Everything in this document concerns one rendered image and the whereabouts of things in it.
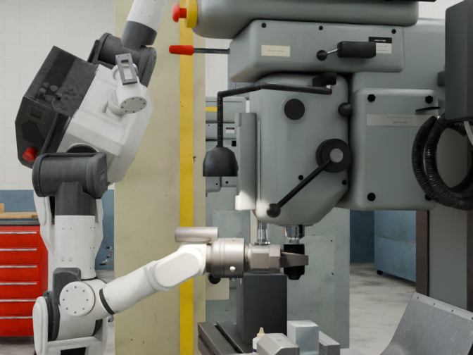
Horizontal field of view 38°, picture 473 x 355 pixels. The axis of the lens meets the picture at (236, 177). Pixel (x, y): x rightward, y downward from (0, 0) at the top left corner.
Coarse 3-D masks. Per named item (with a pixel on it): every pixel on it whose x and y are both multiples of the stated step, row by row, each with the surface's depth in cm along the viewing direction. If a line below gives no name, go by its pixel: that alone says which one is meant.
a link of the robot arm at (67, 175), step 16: (48, 160) 157; (64, 160) 157; (80, 160) 156; (48, 176) 155; (64, 176) 155; (80, 176) 155; (48, 192) 157; (64, 192) 155; (80, 192) 155; (64, 208) 154; (80, 208) 155
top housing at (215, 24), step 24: (216, 0) 136; (240, 0) 136; (264, 0) 137; (288, 0) 138; (312, 0) 139; (336, 0) 140; (360, 0) 141; (384, 0) 142; (216, 24) 144; (240, 24) 144; (360, 24) 144; (384, 24) 144; (408, 24) 145
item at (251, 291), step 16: (256, 272) 187; (240, 288) 193; (256, 288) 185; (272, 288) 186; (240, 304) 194; (256, 304) 185; (272, 304) 186; (240, 320) 194; (256, 320) 185; (272, 320) 186; (256, 336) 185
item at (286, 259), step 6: (282, 252) 149; (282, 258) 148; (288, 258) 149; (294, 258) 148; (300, 258) 148; (306, 258) 148; (282, 264) 149; (288, 264) 149; (294, 264) 148; (300, 264) 148; (306, 264) 148
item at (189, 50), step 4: (172, 48) 155; (176, 48) 155; (180, 48) 155; (184, 48) 155; (188, 48) 156; (192, 48) 156; (196, 48) 157; (200, 48) 157; (204, 48) 157; (172, 52) 155; (176, 52) 155; (180, 52) 156; (184, 52) 156; (188, 52) 156; (192, 52) 156; (196, 52) 157; (200, 52) 157; (204, 52) 157; (208, 52) 157; (212, 52) 157; (216, 52) 158; (220, 52) 158; (224, 52) 158; (228, 52) 158
